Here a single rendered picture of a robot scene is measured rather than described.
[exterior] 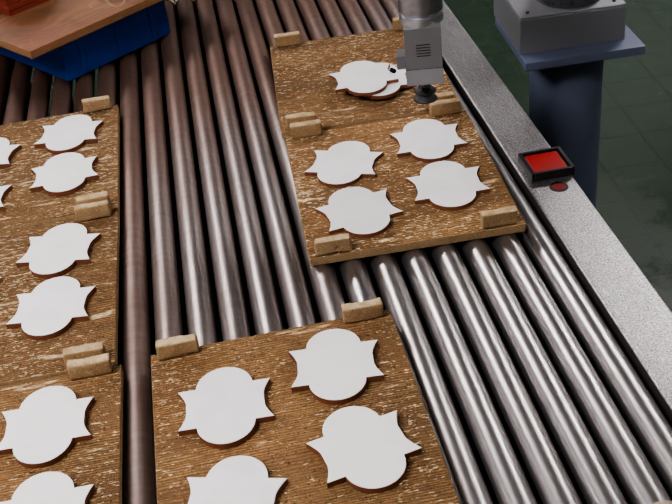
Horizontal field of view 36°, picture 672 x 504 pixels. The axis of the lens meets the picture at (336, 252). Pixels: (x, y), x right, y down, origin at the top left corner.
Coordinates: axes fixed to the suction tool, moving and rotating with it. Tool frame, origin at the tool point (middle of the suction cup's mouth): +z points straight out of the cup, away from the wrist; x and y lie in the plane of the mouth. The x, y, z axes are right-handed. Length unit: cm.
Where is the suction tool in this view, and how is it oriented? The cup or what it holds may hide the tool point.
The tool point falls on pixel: (425, 98)
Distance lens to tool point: 184.7
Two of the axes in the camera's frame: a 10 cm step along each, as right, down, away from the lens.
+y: -0.2, 5.8, -8.1
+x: 9.9, -0.7, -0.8
